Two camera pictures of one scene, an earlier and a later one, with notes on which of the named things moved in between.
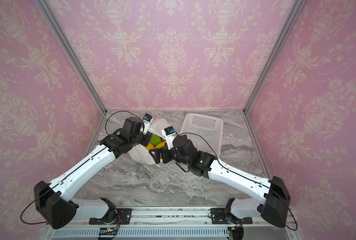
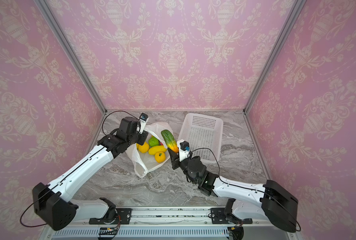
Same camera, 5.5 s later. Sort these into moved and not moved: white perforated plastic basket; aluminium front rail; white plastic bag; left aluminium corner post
Moved: white plastic bag
Not moved: left aluminium corner post; aluminium front rail; white perforated plastic basket
